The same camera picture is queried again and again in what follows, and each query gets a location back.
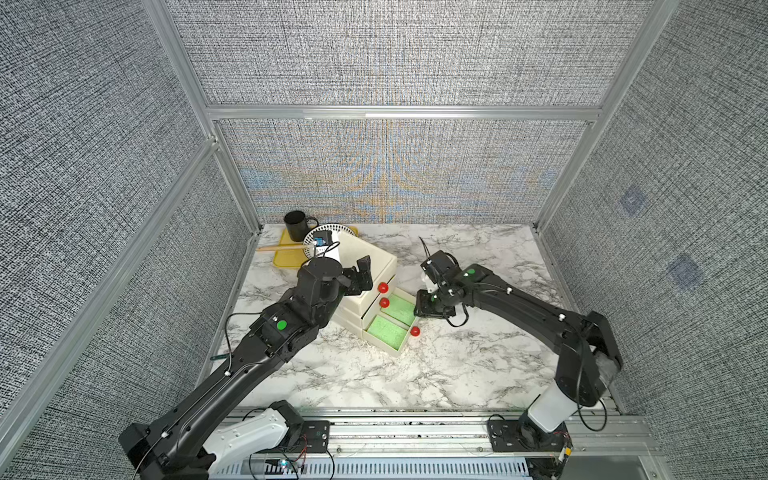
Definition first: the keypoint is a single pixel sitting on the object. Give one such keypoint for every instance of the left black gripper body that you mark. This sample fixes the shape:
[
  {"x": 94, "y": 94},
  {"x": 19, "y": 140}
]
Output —
[{"x": 356, "y": 285}]

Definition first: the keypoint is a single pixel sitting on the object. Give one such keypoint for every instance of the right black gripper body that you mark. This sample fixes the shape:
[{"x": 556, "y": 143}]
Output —
[{"x": 432, "y": 305}]

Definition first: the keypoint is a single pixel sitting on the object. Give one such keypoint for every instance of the green sponge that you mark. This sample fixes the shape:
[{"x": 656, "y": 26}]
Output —
[
  {"x": 400, "y": 309},
  {"x": 387, "y": 332}
]

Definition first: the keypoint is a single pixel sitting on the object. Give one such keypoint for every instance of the white three-drawer cabinet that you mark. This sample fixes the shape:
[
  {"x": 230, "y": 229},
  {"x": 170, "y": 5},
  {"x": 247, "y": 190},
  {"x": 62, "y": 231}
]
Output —
[{"x": 375, "y": 271}]

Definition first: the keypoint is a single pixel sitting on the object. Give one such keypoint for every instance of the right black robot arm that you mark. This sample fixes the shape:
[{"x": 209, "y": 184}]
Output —
[{"x": 588, "y": 354}]

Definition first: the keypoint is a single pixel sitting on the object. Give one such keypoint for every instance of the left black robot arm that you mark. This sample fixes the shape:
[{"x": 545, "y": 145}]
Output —
[{"x": 190, "y": 441}]

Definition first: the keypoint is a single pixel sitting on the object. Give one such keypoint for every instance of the white bowl black pattern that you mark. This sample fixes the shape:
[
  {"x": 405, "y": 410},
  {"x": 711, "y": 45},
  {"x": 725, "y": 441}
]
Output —
[{"x": 332, "y": 227}]

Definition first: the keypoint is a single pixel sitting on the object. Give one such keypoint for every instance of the wooden chopstick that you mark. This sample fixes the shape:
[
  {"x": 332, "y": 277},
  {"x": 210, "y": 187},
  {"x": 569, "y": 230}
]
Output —
[{"x": 281, "y": 247}]

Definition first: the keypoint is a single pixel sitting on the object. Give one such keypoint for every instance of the yellow tray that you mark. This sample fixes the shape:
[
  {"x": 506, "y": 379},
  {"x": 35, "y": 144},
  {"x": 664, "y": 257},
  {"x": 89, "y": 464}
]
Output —
[{"x": 293, "y": 258}]

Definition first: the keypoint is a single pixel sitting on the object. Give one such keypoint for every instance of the black mug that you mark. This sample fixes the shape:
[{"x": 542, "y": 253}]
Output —
[{"x": 298, "y": 224}]

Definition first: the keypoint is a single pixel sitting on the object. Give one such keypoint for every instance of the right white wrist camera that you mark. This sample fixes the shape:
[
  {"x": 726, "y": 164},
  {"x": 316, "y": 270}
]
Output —
[{"x": 428, "y": 283}]

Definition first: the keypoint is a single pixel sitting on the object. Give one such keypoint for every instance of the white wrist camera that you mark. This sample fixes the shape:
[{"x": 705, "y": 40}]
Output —
[
  {"x": 428, "y": 283},
  {"x": 326, "y": 245}
]

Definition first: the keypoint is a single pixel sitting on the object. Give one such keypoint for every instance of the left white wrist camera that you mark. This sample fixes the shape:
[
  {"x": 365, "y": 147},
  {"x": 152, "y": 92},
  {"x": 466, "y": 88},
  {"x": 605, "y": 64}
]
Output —
[{"x": 326, "y": 245}]

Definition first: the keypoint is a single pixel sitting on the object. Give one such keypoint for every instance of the aluminium front rail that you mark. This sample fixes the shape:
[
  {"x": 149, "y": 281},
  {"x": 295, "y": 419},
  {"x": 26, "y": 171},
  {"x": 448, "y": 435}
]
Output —
[{"x": 452, "y": 433}]

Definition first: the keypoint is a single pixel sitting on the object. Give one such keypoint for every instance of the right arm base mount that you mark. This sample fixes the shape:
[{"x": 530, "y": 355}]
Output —
[{"x": 523, "y": 435}]

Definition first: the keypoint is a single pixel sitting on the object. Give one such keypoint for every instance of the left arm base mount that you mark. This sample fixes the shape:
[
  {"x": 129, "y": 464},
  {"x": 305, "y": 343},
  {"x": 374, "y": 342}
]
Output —
[{"x": 302, "y": 435}]

